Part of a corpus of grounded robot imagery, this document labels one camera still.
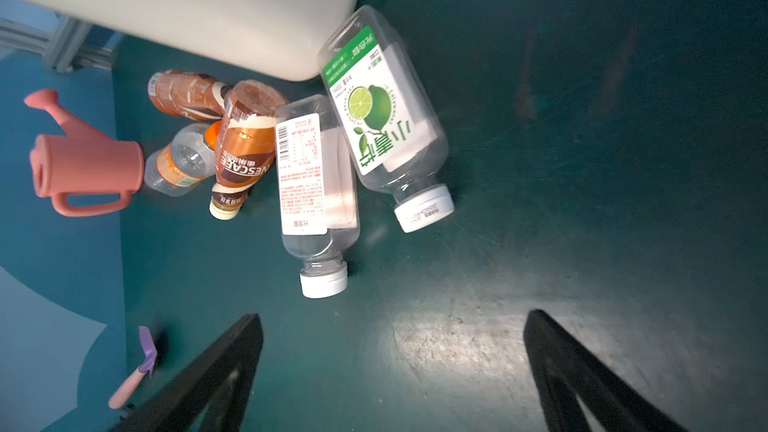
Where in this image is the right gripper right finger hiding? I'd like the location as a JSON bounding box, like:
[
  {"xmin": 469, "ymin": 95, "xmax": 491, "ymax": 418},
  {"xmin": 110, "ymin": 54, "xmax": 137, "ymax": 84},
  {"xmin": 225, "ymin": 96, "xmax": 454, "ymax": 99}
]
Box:
[{"xmin": 523, "ymin": 309, "xmax": 683, "ymax": 431}]

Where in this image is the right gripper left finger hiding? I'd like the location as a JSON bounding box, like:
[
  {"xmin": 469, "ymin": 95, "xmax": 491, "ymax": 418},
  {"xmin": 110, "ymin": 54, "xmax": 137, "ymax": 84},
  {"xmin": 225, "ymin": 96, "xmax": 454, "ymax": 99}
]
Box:
[{"xmin": 113, "ymin": 313, "xmax": 264, "ymax": 431}]

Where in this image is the clear bottle orange label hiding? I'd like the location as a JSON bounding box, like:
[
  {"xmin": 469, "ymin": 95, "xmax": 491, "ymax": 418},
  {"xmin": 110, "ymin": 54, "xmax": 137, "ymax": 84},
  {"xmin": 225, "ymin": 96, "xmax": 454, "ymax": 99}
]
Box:
[{"xmin": 144, "ymin": 121, "xmax": 221, "ymax": 197}]

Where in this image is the brown bottle white cap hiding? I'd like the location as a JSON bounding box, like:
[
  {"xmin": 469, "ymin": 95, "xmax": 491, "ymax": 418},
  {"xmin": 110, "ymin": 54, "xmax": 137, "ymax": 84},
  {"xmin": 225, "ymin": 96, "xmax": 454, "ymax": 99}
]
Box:
[{"xmin": 209, "ymin": 80, "xmax": 287, "ymax": 220}]

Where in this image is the clear bottle lime label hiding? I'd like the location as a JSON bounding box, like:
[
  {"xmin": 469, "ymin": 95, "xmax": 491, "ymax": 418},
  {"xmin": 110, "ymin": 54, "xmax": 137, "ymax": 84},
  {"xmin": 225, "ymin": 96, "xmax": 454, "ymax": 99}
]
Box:
[{"xmin": 317, "ymin": 5, "xmax": 454, "ymax": 233}]

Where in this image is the brown label bottle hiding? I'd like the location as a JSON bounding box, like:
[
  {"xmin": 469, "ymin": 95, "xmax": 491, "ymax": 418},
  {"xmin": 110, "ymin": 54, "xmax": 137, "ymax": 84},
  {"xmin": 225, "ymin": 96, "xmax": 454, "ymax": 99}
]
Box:
[{"xmin": 147, "ymin": 70, "xmax": 232, "ymax": 122}]

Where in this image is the purple toy shovel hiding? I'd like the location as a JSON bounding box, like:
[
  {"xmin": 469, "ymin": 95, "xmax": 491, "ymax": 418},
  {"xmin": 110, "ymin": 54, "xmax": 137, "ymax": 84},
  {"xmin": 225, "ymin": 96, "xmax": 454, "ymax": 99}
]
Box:
[{"xmin": 108, "ymin": 326, "xmax": 158, "ymax": 410}]

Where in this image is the clear bottle pink label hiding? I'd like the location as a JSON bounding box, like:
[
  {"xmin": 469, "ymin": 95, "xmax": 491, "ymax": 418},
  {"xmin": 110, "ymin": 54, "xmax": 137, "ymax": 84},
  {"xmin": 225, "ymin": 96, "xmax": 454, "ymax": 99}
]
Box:
[{"xmin": 275, "ymin": 94, "xmax": 360, "ymax": 299}]

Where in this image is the pink toy watering can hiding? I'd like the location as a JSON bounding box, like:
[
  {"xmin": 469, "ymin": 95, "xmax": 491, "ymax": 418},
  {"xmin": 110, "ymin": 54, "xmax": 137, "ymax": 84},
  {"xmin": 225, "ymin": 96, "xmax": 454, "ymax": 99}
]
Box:
[{"xmin": 24, "ymin": 89, "xmax": 145, "ymax": 217}]

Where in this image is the horizontal aluminium frame bar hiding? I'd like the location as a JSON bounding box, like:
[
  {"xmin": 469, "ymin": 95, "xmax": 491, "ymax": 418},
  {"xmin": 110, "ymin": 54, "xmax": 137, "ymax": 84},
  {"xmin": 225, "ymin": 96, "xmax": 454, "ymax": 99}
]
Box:
[{"xmin": 1, "ymin": 16, "xmax": 114, "ymax": 73}]

